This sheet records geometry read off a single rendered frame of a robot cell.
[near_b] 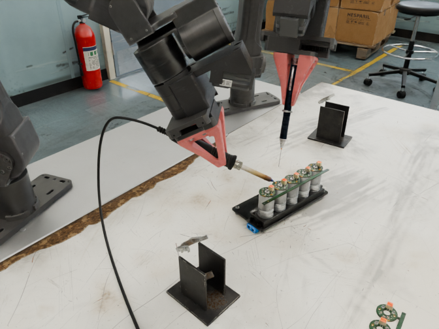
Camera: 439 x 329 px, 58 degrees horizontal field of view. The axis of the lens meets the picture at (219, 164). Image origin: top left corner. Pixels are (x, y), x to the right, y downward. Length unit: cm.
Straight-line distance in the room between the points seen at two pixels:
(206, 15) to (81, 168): 43
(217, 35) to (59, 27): 282
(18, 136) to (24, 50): 258
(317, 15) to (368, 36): 359
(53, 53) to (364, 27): 273
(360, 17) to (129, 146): 349
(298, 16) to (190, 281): 34
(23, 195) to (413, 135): 80
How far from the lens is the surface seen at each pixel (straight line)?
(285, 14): 51
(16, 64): 320
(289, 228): 64
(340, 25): 424
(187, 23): 53
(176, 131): 54
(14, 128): 64
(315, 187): 69
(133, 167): 80
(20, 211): 71
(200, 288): 50
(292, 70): 61
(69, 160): 86
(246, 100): 101
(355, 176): 80
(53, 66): 332
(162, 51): 53
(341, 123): 88
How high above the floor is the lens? 116
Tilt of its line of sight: 32 degrees down
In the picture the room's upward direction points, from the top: straight up
